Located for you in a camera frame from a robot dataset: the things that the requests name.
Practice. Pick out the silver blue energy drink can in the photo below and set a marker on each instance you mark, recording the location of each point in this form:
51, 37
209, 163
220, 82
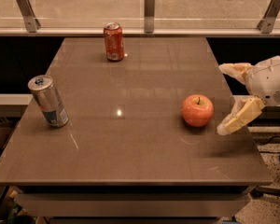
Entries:
48, 99

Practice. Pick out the metal railing bracket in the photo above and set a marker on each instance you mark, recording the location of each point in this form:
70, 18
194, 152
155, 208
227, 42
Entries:
30, 20
266, 24
149, 15

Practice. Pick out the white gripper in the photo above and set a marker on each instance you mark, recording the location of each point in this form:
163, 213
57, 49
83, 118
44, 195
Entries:
267, 82

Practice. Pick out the right metal railing bracket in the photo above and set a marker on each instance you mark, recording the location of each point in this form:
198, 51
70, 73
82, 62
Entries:
266, 24

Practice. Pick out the red coke can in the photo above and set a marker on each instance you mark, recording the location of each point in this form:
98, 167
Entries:
114, 42

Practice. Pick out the left metal railing bracket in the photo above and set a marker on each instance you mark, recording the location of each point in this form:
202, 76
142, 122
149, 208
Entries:
30, 20

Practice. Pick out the grey table drawer front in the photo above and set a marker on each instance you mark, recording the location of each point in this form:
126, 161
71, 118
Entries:
132, 205

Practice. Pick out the middle metal railing bracket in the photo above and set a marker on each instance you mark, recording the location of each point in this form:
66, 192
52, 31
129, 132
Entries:
149, 15

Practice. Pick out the red apple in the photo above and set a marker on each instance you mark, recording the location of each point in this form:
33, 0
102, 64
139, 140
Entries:
197, 110

